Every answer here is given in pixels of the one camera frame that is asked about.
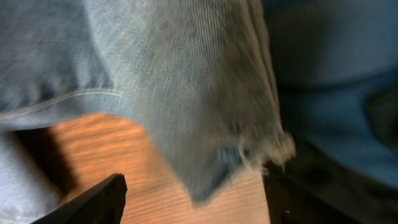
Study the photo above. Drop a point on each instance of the blue t-shirt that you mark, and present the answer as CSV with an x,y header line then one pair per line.
x,y
336,68

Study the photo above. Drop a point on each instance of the medium blue denim jeans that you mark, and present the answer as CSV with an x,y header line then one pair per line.
x,y
196,74

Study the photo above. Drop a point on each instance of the dark navy garment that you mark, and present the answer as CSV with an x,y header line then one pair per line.
x,y
351,186

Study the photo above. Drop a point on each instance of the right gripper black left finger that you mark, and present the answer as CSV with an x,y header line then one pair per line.
x,y
102,204

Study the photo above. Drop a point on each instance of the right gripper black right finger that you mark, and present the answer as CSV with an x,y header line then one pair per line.
x,y
289,203

